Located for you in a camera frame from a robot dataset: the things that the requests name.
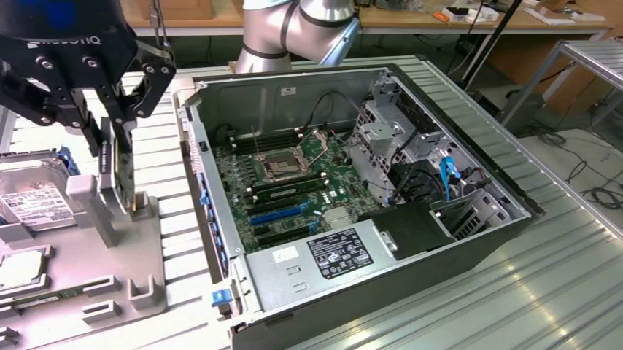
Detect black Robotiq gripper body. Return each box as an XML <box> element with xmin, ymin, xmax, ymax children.
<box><xmin>0</xmin><ymin>0</ymin><xmax>138</xmax><ymax>91</ymax></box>

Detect graphics card with metal bracket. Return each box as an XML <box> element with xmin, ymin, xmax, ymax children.
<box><xmin>95</xmin><ymin>116</ymin><xmax>141</xmax><ymax>215</ymax></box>

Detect blue disk caddy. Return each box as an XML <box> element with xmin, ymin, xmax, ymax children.
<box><xmin>49</xmin><ymin>144</ymin><xmax>81</xmax><ymax>180</ymax></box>

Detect wooden workbench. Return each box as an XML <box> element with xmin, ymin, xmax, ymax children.
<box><xmin>118</xmin><ymin>0</ymin><xmax>614</xmax><ymax>77</ymax></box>

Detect thin metal locking lever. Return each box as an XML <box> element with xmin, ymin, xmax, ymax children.
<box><xmin>249</xmin><ymin>125</ymin><xmax>267</xmax><ymax>162</ymax></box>

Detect silver hard disk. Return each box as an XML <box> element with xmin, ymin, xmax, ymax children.
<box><xmin>0</xmin><ymin>150</ymin><xmax>79</xmax><ymax>233</ymax></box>

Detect empty black RAM slots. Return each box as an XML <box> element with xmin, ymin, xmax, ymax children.
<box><xmin>229</xmin><ymin>131</ymin><xmax>304</xmax><ymax>155</ymax></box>

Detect metal socket cover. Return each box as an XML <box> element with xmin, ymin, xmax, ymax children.
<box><xmin>290</xmin><ymin>128</ymin><xmax>333</xmax><ymax>171</ymax></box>

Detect blue expansion slot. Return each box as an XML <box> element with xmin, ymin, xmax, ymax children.
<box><xmin>247</xmin><ymin>203</ymin><xmax>313</xmax><ymax>225</ymax></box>

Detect grey plastic parts rack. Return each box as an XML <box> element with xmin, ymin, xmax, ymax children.
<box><xmin>0</xmin><ymin>174</ymin><xmax>169</xmax><ymax>350</ymax></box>

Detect silver CPU chip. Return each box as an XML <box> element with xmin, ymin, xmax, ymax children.
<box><xmin>0</xmin><ymin>249</ymin><xmax>47</xmax><ymax>289</ymax></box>

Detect green motherboard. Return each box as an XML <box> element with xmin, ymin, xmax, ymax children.
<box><xmin>213</xmin><ymin>125</ymin><xmax>386</xmax><ymax>253</ymax></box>

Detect silver metal disk bay cage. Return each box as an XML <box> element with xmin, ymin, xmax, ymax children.
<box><xmin>348</xmin><ymin>78</ymin><xmax>441</xmax><ymax>205</ymax></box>

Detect black expansion slot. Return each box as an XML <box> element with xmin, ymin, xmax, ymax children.
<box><xmin>253</xmin><ymin>225</ymin><xmax>316</xmax><ymax>248</ymax></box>

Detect small silver heat sink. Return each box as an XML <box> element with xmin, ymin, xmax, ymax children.
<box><xmin>322</xmin><ymin>207</ymin><xmax>354</xmax><ymax>225</ymax></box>

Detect green RAM stick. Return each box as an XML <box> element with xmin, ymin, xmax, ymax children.
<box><xmin>0</xmin><ymin>289</ymin><xmax>89</xmax><ymax>311</ymax></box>

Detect silver power supply unit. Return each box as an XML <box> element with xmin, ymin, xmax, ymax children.
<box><xmin>243</xmin><ymin>218</ymin><xmax>401</xmax><ymax>315</ymax></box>

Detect black case fan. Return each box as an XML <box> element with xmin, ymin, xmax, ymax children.
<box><xmin>386</xmin><ymin>161</ymin><xmax>442</xmax><ymax>206</ymax></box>

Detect blue case latch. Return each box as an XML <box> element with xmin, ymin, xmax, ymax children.
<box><xmin>205</xmin><ymin>287</ymin><xmax>230</xmax><ymax>306</ymax></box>

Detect orange and white box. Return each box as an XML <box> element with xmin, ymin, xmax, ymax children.
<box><xmin>433</xmin><ymin>6</ymin><xmax>501</xmax><ymax>25</ymax></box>

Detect black tripod pole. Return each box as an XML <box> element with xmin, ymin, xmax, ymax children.
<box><xmin>458</xmin><ymin>0</ymin><xmax>524</xmax><ymax>85</ymax></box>

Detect black box under tripod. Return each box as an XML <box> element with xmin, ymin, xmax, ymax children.
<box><xmin>473</xmin><ymin>85</ymin><xmax>545</xmax><ymax>123</ymax></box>

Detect black open PC case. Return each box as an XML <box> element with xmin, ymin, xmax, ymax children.
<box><xmin>169</xmin><ymin>54</ymin><xmax>545</xmax><ymax>350</ymax></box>

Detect white flat box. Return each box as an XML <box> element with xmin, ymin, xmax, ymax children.
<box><xmin>521</xmin><ymin>4</ymin><xmax>577</xmax><ymax>26</ymax></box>

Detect thin hanging cable with plug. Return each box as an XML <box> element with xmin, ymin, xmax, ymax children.
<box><xmin>149</xmin><ymin>0</ymin><xmax>171</xmax><ymax>49</ymax></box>

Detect black looped wire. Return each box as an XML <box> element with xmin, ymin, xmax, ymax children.
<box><xmin>308</xmin><ymin>90</ymin><xmax>361</xmax><ymax>129</ymax></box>

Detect blue flat wire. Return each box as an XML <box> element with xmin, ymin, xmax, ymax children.
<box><xmin>437</xmin><ymin>156</ymin><xmax>461</xmax><ymax>202</ymax></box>

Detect metal slat frame table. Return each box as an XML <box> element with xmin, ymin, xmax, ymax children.
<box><xmin>498</xmin><ymin>38</ymin><xmax>623</xmax><ymax>128</ymax></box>

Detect black floor cables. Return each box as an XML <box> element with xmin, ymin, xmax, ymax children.
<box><xmin>533</xmin><ymin>125</ymin><xmax>623</xmax><ymax>213</ymax></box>

